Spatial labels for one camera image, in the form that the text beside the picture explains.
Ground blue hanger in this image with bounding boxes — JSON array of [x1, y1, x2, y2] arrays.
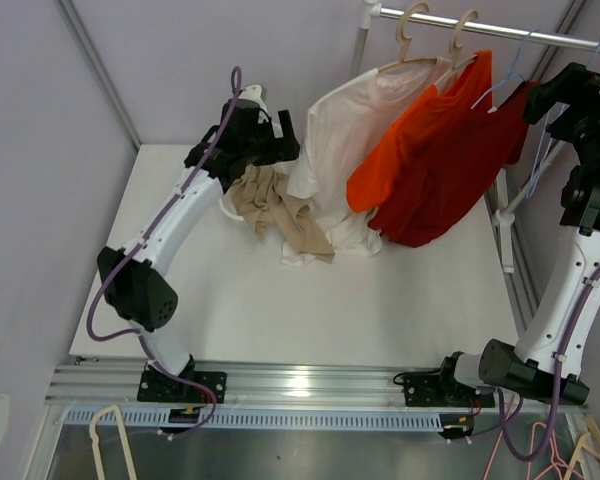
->
[[471, 28, 540, 113], [524, 40, 600, 199]]

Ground beige t shirt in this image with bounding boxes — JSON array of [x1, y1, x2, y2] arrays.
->
[[227, 166, 335, 267]]

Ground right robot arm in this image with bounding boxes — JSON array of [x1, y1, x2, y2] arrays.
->
[[435, 62, 600, 405]]

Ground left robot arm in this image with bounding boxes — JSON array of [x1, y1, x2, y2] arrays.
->
[[94, 96, 300, 401]]

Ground white t shirt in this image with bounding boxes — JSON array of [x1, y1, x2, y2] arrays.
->
[[287, 57, 450, 257]]

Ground blue hanger under red shirt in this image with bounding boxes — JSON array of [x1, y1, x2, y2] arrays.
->
[[471, 28, 540, 113]]

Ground orange t shirt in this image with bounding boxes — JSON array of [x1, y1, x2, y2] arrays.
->
[[346, 50, 493, 213]]

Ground dark red t shirt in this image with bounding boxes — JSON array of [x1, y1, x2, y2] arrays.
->
[[368, 82, 535, 248]]

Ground beige hanger under orange shirt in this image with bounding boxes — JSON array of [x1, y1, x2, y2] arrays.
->
[[434, 9, 479, 91]]

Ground beige hanger under white shirt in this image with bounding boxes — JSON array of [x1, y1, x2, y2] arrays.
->
[[378, 1, 438, 74]]

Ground beige hanger on floor left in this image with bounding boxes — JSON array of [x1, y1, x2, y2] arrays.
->
[[88, 404, 137, 480]]

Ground beige hanger on floor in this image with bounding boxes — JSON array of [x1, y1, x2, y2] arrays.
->
[[88, 404, 137, 480], [563, 416, 600, 480]]

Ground beige hanger on floor right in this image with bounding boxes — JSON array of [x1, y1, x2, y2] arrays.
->
[[563, 416, 600, 480]]

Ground pink hanger on floor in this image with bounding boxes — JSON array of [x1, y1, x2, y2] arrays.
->
[[482, 404, 581, 480]]

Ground white perforated plastic basket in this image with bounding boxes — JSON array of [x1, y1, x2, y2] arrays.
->
[[219, 196, 245, 224]]

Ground white clothes rack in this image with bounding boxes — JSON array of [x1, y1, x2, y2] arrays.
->
[[352, 0, 600, 274]]

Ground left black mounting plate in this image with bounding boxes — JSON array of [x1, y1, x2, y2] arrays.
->
[[136, 368, 227, 404]]

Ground black mounting plate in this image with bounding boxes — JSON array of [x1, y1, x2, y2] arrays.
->
[[392, 370, 495, 408], [136, 368, 227, 404]]

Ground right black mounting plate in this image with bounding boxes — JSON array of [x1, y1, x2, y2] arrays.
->
[[392, 370, 495, 408]]

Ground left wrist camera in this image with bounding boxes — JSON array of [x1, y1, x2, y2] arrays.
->
[[239, 84, 269, 113]]

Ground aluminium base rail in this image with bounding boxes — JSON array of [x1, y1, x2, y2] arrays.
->
[[44, 362, 589, 414]]

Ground white slotted cable duct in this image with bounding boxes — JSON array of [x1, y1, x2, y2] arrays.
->
[[64, 409, 444, 431]]

